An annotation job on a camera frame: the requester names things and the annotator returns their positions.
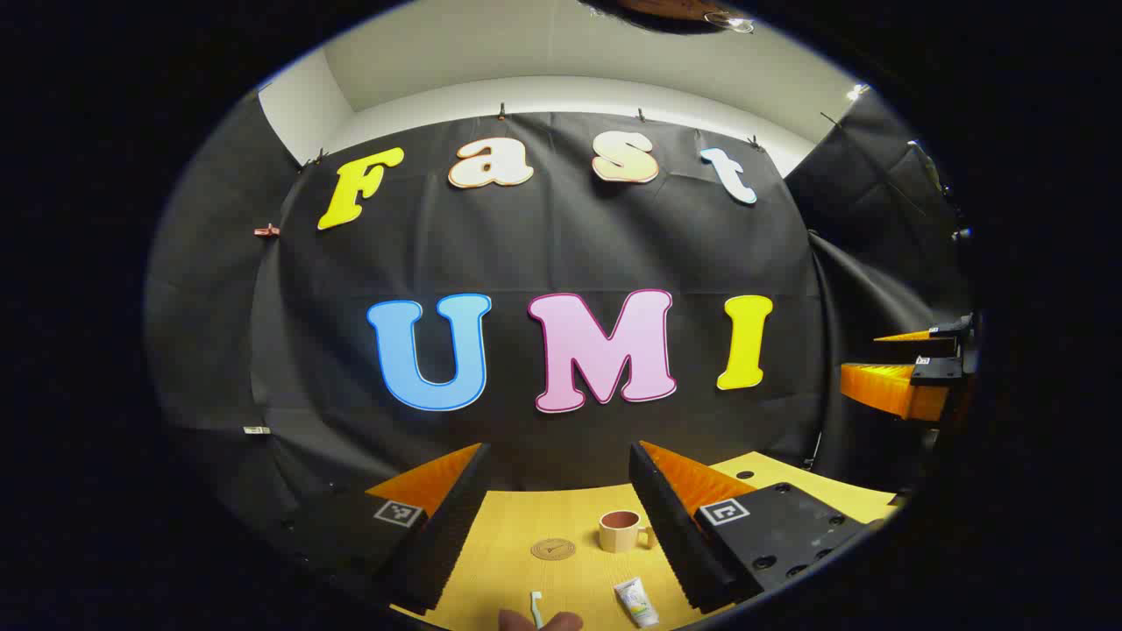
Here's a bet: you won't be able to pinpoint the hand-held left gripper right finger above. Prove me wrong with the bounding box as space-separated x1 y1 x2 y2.
628 440 873 614

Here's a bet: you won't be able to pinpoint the white toothpaste tube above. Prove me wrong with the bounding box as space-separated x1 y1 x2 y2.
613 578 660 629

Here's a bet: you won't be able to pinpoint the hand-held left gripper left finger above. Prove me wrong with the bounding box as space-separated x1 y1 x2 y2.
254 443 492 616

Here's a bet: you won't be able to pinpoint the black backdrop cloth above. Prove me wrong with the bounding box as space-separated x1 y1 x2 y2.
143 88 976 562

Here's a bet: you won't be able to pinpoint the yellow wooden desktop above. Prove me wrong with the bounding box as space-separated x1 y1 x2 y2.
390 451 904 631

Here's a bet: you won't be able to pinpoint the beige cup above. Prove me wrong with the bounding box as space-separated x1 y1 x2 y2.
599 510 656 554

